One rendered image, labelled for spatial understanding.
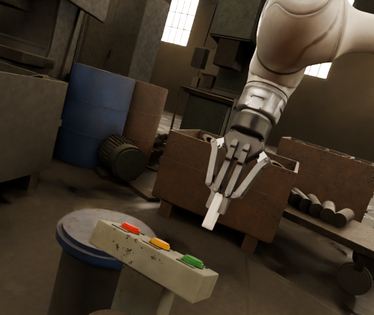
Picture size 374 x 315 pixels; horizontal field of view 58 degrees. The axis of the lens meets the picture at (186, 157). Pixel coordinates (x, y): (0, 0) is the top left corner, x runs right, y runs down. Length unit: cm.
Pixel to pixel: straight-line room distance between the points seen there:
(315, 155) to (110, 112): 213
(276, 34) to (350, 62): 1148
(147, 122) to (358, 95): 913
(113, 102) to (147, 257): 252
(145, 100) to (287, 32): 298
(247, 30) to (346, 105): 733
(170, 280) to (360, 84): 1146
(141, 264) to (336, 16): 51
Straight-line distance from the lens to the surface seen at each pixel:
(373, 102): 1184
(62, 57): 373
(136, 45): 457
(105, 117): 308
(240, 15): 508
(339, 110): 1181
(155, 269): 63
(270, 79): 67
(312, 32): 54
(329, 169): 377
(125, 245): 66
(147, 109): 348
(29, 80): 213
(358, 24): 60
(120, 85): 308
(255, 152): 66
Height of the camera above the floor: 90
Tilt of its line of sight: 10 degrees down
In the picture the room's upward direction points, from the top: 17 degrees clockwise
